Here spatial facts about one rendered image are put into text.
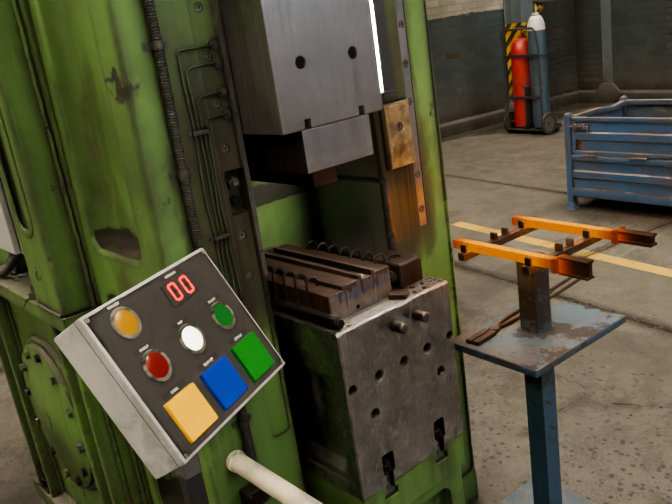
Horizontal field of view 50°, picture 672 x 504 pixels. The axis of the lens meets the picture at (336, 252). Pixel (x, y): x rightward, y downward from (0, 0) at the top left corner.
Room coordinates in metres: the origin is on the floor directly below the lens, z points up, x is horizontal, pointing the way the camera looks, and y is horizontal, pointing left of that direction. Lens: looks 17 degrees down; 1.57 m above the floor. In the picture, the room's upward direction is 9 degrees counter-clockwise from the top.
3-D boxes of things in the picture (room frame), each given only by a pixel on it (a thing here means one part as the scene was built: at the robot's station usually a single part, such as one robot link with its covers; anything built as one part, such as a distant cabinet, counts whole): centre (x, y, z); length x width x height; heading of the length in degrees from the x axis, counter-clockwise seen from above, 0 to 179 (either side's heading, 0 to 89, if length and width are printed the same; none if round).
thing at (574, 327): (1.82, -0.52, 0.69); 0.40 x 0.30 x 0.02; 125
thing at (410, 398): (1.82, 0.05, 0.69); 0.56 x 0.38 x 0.45; 38
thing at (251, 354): (1.24, 0.19, 1.01); 0.07 x 0.05 x 0.07; 153
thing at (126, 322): (1.10, 0.35, 1.16); 0.05 x 0.03 x 0.04; 128
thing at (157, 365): (1.08, 0.31, 1.09); 0.05 x 0.03 x 0.04; 128
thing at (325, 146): (1.78, 0.09, 1.32); 0.42 x 0.20 x 0.10; 38
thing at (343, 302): (1.78, 0.09, 0.96); 0.42 x 0.20 x 0.09; 38
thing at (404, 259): (1.77, -0.15, 0.95); 0.12 x 0.08 x 0.06; 38
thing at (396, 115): (1.92, -0.21, 1.27); 0.09 x 0.02 x 0.17; 128
